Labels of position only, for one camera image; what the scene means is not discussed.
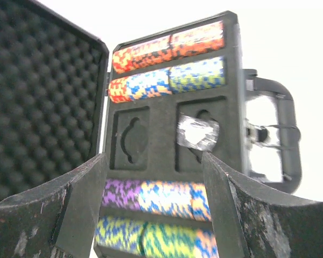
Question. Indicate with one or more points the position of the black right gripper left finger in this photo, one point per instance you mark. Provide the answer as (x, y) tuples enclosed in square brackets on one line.
[(57, 218)]

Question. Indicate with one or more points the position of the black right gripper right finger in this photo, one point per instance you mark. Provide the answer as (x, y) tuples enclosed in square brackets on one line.
[(251, 219)]

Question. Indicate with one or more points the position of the black poker chip case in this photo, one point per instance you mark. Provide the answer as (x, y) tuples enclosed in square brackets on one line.
[(53, 117)]

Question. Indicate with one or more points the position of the purple chip row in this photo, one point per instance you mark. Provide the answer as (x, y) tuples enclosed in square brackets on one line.
[(177, 199)]

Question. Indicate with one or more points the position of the green blue chip row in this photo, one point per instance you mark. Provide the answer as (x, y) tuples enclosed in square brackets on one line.
[(153, 239)]

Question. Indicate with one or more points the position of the blue green poker chip stack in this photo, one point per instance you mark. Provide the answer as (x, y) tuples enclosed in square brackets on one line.
[(199, 75)]

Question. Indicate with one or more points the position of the orange blue chip stack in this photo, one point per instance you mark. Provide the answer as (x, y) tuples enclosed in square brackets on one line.
[(150, 84)]

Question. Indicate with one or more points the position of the orange black chip row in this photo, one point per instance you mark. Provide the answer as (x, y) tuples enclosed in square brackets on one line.
[(199, 40)]

